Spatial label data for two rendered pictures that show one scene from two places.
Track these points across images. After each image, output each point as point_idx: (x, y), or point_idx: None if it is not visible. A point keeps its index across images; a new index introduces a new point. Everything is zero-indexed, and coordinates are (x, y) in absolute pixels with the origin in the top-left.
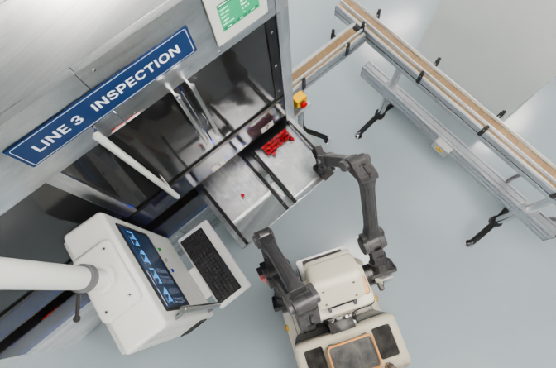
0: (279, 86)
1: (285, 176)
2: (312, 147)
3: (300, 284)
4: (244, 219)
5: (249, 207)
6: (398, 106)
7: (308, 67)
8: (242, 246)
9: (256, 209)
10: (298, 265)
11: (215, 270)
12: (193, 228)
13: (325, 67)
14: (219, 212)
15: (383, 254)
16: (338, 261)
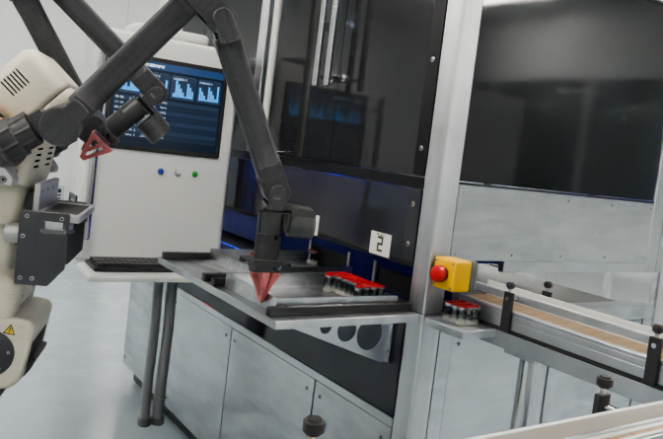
0: (424, 133)
1: (276, 289)
2: (334, 304)
3: None
4: (209, 263)
5: (228, 256)
6: None
7: (562, 322)
8: (161, 256)
9: (221, 269)
10: (85, 203)
11: (140, 260)
12: (234, 372)
13: (574, 337)
14: None
15: (28, 115)
16: (63, 75)
